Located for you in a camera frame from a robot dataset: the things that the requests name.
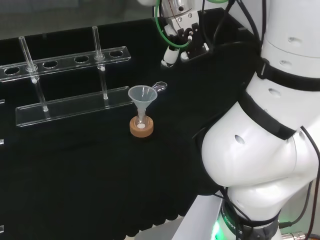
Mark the clear plastic funnel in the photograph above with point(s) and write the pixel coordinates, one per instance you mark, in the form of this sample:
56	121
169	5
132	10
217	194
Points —
142	95

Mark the black cloth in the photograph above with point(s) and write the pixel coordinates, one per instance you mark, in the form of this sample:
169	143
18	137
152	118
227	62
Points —
75	175

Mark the clear funnel stand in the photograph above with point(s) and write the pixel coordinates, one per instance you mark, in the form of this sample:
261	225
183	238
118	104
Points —
67	106

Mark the clear round-bottom flask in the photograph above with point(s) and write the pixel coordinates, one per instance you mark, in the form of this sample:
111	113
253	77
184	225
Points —
141	125

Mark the clear weighing funnel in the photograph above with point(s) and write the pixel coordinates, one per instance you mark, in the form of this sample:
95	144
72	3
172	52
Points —
160	85

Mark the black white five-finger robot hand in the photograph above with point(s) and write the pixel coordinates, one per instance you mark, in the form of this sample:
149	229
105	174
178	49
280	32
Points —
193	42

